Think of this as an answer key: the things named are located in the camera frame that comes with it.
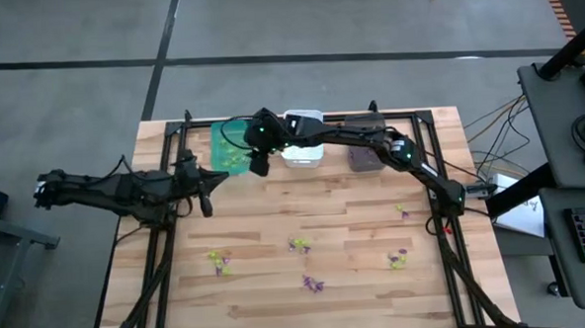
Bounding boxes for grey desk black legs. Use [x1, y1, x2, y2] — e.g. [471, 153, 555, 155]
[515, 59, 585, 193]
[538, 185, 585, 313]

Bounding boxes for white paper sheet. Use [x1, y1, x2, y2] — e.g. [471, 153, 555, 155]
[490, 171, 547, 241]

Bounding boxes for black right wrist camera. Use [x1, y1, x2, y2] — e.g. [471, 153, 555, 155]
[286, 112, 318, 138]

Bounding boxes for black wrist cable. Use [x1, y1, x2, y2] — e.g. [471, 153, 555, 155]
[218, 115, 259, 154]
[104, 153, 137, 182]

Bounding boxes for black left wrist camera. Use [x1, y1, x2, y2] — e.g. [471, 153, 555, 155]
[173, 155, 201, 178]

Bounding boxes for black mat orange stripes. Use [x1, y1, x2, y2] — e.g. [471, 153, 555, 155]
[536, 0, 579, 41]

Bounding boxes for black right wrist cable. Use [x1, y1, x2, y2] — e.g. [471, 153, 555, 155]
[218, 115, 259, 154]

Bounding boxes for grey translucent plastic bin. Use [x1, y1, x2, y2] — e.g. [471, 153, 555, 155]
[344, 112, 390, 175]

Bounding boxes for black desk post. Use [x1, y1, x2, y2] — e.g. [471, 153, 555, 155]
[533, 11, 585, 83]

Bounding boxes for white plastic bin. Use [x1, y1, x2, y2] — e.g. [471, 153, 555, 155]
[278, 108, 326, 171]

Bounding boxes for teal plastic bin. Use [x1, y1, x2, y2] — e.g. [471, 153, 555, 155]
[208, 119, 253, 178]

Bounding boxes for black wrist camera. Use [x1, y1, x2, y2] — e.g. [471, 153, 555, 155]
[286, 112, 318, 138]
[173, 155, 201, 178]

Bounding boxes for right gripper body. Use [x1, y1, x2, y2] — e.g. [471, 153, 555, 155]
[246, 106, 295, 180]

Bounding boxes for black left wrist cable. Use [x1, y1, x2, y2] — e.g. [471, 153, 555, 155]
[104, 153, 137, 182]

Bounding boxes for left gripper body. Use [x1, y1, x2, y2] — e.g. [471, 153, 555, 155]
[172, 155, 214, 220]

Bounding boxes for grey side table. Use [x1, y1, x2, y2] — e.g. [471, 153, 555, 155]
[0, 207, 65, 328]

